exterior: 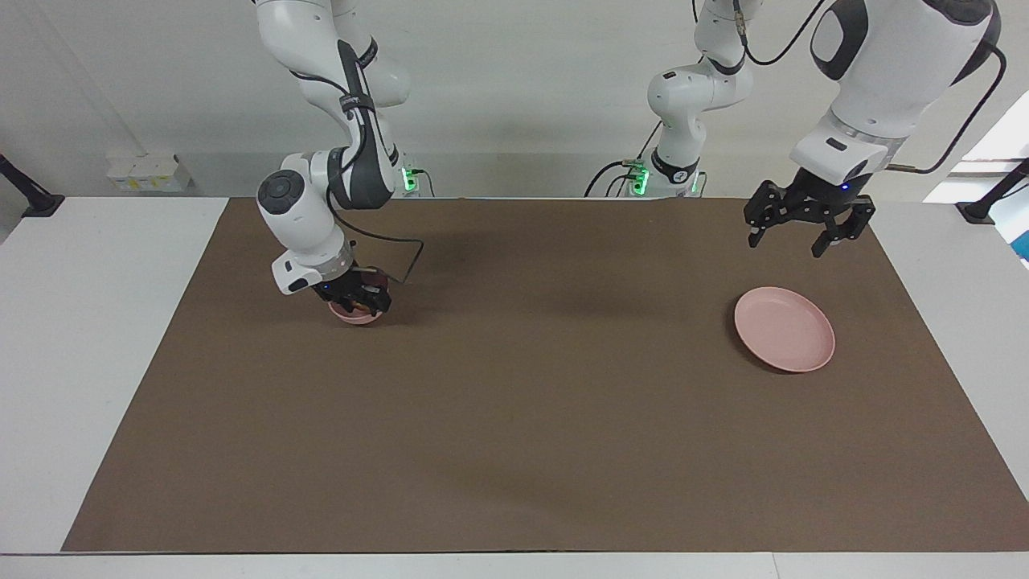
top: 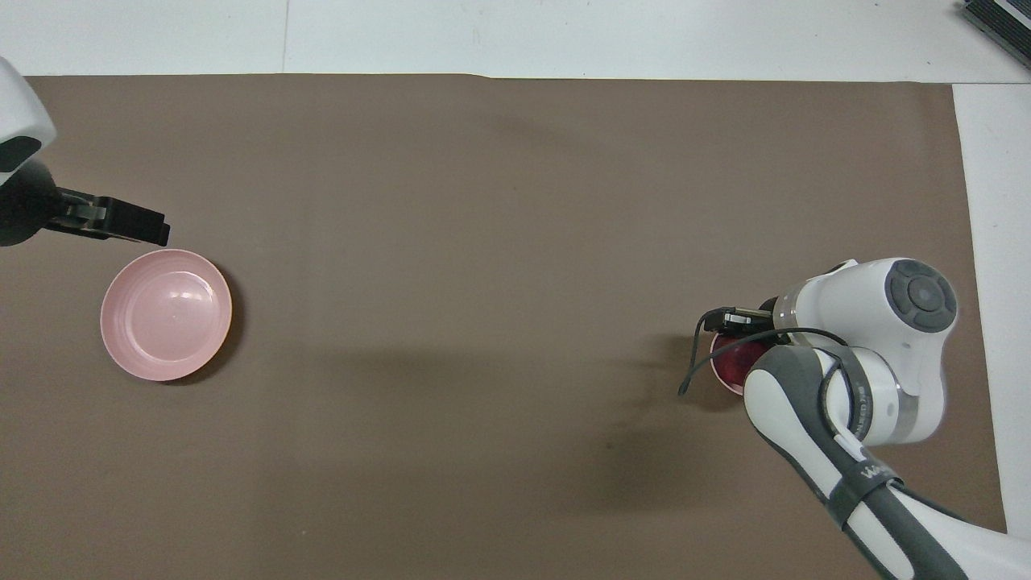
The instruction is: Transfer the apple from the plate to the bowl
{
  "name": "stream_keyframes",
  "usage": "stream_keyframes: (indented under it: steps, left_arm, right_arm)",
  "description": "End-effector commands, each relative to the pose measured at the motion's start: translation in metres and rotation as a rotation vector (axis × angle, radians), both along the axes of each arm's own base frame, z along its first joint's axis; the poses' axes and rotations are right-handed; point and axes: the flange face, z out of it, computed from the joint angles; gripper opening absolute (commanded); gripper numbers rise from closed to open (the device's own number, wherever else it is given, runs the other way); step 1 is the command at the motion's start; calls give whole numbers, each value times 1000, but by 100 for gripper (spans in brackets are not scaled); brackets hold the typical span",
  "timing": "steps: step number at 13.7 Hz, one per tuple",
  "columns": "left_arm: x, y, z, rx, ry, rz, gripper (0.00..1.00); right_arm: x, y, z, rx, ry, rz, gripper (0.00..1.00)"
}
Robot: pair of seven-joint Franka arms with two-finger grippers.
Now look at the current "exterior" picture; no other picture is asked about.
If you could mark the pink bowl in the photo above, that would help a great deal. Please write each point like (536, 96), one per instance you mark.
(354, 317)

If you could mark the dark red apple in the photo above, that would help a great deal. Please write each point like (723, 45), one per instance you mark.
(375, 284)

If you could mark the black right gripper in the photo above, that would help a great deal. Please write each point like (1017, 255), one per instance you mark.
(342, 288)

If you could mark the black clamp stand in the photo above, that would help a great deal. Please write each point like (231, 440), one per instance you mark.
(28, 193)
(993, 197)

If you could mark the white wall socket box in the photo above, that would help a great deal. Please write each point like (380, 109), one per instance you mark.
(149, 173)

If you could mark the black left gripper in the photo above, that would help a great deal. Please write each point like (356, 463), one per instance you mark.
(820, 197)

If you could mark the pink plate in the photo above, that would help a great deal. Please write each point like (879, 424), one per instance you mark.
(784, 330)

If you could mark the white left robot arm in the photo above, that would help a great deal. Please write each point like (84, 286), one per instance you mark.
(884, 72)

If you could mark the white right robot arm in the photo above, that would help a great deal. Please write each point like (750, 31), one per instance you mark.
(301, 209)

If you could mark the cyan object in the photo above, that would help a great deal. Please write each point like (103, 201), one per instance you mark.
(1022, 248)

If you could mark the brown table mat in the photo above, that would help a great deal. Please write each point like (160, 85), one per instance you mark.
(522, 402)

